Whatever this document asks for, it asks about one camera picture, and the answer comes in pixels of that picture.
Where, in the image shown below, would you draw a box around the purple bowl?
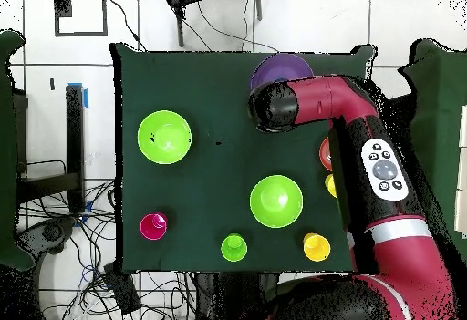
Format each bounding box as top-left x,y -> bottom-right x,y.
249,52 -> 316,91

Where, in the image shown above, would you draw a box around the dark green table cloth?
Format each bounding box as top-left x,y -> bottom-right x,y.
109,41 -> 377,276

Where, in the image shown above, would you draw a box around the green bowl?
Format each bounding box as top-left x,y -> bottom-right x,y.
137,109 -> 193,165
249,174 -> 305,230

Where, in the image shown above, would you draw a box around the green cup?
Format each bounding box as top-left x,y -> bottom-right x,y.
220,232 -> 248,263

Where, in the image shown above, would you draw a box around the orange bowl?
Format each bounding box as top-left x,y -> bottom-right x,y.
317,136 -> 334,172

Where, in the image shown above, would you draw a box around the red cup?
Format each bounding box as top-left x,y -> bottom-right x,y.
140,212 -> 170,242

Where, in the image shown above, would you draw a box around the yellow orange cup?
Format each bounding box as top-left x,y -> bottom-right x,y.
303,232 -> 332,263

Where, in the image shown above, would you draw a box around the black bench with blue tape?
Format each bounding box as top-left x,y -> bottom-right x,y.
16,81 -> 89,215

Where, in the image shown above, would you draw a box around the black floor box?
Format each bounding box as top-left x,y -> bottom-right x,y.
101,261 -> 142,316

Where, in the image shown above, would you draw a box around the green cloth side table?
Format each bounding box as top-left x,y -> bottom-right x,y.
0,29 -> 36,272
397,37 -> 467,266

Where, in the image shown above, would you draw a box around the white boxes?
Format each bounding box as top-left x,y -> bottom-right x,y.
453,104 -> 467,241

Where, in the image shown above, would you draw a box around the black camera stand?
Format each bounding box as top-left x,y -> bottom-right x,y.
163,0 -> 264,48

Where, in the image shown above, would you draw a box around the black floor cable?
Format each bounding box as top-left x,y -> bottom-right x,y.
108,0 -> 148,52

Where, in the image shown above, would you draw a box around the grey square floor frame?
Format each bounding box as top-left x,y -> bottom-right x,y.
53,0 -> 109,37

